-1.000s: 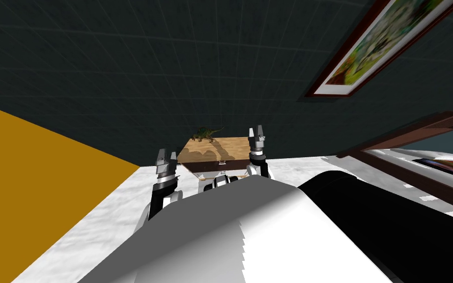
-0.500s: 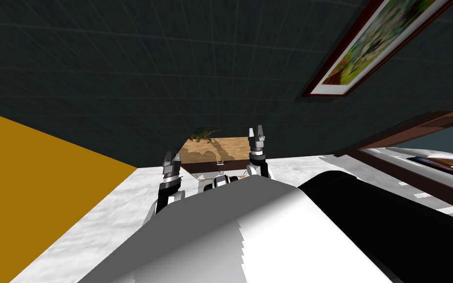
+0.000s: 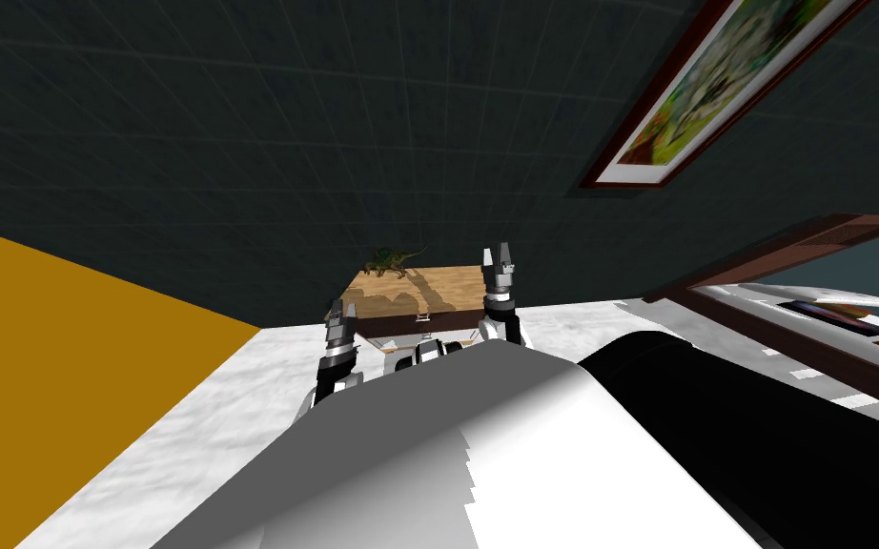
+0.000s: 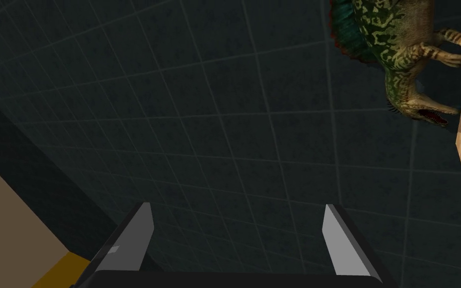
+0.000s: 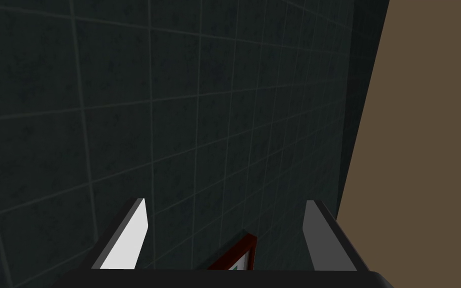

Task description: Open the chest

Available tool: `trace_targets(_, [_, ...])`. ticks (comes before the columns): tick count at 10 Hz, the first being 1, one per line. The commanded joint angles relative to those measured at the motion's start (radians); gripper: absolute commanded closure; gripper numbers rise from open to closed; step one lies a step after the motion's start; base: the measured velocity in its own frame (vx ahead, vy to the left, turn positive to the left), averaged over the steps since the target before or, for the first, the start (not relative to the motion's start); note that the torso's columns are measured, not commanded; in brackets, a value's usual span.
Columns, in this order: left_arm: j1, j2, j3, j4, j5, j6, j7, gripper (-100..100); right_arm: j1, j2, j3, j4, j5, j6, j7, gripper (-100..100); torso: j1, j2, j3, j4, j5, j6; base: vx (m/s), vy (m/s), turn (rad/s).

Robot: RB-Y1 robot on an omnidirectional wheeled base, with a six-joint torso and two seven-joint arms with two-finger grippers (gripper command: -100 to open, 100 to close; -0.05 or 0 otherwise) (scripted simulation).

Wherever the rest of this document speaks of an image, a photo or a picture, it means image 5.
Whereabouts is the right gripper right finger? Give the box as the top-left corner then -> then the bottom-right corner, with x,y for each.
302,199 -> 371,272

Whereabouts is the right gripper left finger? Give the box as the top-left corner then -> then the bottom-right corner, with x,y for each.
90,197 -> 149,270

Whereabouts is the red framed wall picture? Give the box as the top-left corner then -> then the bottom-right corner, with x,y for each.
206,233 -> 258,271

